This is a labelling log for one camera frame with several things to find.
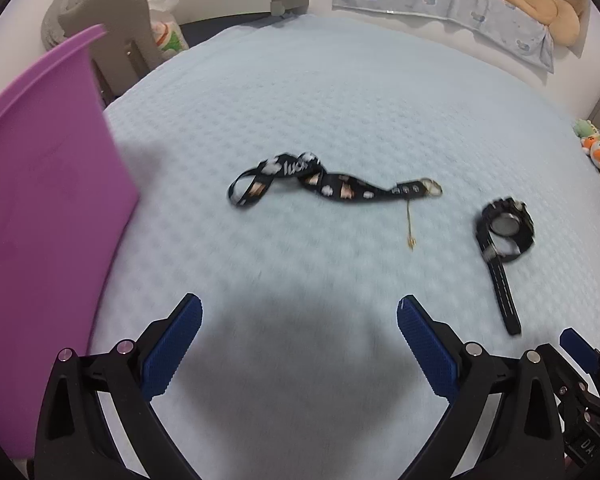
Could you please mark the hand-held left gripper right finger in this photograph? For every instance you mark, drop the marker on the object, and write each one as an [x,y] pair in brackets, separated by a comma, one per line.
[427,355]

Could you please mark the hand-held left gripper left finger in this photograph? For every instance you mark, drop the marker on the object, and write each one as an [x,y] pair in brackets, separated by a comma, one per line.
[172,350]

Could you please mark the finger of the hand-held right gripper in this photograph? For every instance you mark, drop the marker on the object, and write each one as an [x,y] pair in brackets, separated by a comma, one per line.
[580,349]

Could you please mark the black wrist watch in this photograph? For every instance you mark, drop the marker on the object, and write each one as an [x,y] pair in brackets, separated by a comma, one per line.
[505,224]

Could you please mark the purple plastic bin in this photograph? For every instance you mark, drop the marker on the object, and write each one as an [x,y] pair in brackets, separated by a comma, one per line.
[40,210]

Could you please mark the green plush toy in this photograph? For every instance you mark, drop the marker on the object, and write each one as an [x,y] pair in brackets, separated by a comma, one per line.
[585,127]

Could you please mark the light blue fleece blanket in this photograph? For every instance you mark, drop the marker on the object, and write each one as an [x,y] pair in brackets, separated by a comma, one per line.
[330,110]

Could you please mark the white plastic bag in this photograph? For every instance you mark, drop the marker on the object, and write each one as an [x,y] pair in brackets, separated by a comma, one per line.
[167,30]

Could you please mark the large tan plush bear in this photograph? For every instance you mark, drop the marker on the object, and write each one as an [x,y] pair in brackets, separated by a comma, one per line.
[560,15]

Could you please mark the grey upholstered chair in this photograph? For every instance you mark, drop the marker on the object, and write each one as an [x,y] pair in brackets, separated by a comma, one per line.
[115,10]

